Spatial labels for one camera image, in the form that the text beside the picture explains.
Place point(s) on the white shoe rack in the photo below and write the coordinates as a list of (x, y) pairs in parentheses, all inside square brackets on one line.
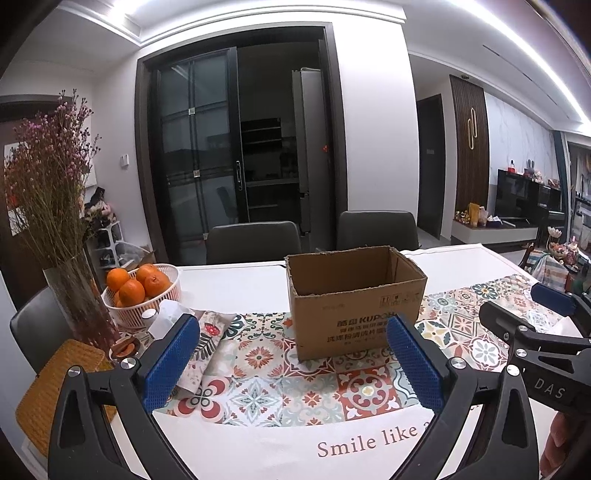
[(111, 244)]

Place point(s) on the white television cabinet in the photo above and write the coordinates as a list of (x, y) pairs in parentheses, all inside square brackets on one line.
[(489, 233)]

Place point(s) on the orange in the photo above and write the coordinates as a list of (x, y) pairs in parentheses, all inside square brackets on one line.
[(157, 284), (117, 279), (131, 292), (147, 271)]

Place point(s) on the grey refrigerator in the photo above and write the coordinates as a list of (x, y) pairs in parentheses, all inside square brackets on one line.
[(318, 152)]

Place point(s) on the small gold figurines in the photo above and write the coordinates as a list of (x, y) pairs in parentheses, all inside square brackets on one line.
[(461, 216)]

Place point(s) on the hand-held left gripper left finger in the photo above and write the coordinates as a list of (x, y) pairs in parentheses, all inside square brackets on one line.
[(168, 364)]

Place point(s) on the dried pink flower bunch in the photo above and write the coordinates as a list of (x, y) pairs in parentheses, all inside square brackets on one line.
[(51, 184)]

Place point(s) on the small brown dish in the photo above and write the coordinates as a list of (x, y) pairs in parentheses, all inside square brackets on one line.
[(124, 348)]

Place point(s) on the white tissue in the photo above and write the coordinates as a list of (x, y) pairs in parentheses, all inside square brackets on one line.
[(164, 323)]

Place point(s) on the patterned table mat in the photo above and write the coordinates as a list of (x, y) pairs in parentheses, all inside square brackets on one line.
[(286, 438)]

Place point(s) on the small white round cap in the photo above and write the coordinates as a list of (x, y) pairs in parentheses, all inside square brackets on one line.
[(148, 314)]

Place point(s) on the sliding glass door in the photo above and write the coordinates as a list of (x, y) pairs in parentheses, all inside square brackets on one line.
[(198, 161)]

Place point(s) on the brown cardboard box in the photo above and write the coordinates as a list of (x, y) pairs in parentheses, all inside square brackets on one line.
[(341, 300)]

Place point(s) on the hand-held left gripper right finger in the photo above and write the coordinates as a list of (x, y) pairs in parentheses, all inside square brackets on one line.
[(413, 364)]

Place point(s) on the pile of plush toys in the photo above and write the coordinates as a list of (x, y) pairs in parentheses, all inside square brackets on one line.
[(99, 207)]

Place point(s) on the black television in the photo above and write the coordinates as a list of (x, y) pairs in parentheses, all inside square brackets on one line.
[(521, 196)]

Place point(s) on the grey dining chair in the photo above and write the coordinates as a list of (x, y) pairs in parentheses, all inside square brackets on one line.
[(376, 230), (254, 242)]

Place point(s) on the glass vase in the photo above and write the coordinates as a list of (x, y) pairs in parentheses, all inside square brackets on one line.
[(78, 304)]

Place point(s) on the display shelf with ornaments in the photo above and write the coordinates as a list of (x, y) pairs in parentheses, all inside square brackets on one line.
[(579, 207)]

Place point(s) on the dark kitchen shelf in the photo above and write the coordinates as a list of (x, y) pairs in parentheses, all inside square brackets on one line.
[(268, 170)]

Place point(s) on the floral tissue pouch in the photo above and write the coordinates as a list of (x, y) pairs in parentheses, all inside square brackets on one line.
[(212, 341)]

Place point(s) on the gold wall ornament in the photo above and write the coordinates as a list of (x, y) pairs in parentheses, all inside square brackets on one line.
[(472, 129)]

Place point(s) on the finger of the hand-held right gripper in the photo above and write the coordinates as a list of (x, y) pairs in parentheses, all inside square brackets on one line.
[(508, 318), (549, 297)]

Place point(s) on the grey side chair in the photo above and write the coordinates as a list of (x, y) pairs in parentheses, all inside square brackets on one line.
[(37, 323)]

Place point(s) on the white plastic basket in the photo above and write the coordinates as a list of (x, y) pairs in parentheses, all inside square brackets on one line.
[(161, 305)]

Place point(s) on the wood slat wall panel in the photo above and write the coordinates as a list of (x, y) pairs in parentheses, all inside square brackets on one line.
[(459, 161)]

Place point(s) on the clear storage bin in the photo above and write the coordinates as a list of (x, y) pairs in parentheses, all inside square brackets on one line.
[(136, 256)]

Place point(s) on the dark hallway door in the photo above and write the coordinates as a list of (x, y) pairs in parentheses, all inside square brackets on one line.
[(431, 166)]

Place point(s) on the woven rattan mat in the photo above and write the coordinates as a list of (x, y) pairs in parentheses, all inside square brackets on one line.
[(55, 392)]

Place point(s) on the chair with colourful cushion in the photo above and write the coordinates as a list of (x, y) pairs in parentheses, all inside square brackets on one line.
[(547, 270)]

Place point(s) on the yellow box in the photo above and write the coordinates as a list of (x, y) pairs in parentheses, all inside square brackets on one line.
[(474, 214)]

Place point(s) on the person's right hand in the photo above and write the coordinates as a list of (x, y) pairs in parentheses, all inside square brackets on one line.
[(559, 443)]

